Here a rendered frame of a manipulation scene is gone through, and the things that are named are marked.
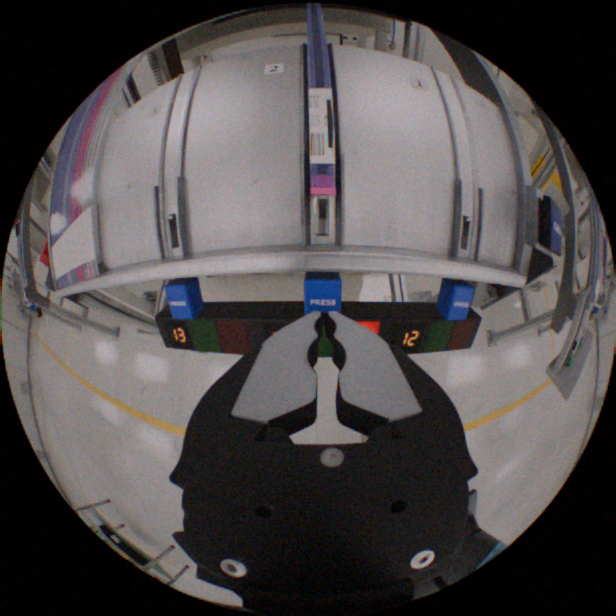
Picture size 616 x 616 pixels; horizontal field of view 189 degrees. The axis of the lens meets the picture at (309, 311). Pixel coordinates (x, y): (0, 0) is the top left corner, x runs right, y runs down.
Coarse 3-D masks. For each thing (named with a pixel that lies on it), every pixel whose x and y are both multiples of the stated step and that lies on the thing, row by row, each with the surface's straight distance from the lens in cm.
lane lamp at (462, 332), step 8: (456, 320) 22; (464, 320) 22; (472, 320) 23; (456, 328) 22; (464, 328) 23; (456, 336) 23; (464, 336) 24; (448, 344) 23; (456, 344) 24; (464, 344) 24
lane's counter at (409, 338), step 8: (400, 328) 19; (408, 328) 19; (416, 328) 19; (424, 328) 20; (400, 336) 19; (408, 336) 20; (416, 336) 20; (392, 344) 19; (400, 344) 20; (408, 344) 20; (416, 344) 21
